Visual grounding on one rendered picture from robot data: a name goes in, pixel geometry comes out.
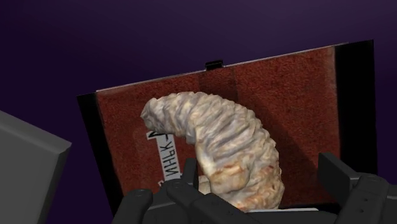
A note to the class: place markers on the grey block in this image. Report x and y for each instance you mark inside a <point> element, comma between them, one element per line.
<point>24,173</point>

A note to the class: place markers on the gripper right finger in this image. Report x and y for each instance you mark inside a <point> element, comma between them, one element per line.
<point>369,198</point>

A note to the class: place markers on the pale croissant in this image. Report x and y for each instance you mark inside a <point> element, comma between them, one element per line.
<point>223,139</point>

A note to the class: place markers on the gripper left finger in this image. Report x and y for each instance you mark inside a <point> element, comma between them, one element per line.
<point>181,195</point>

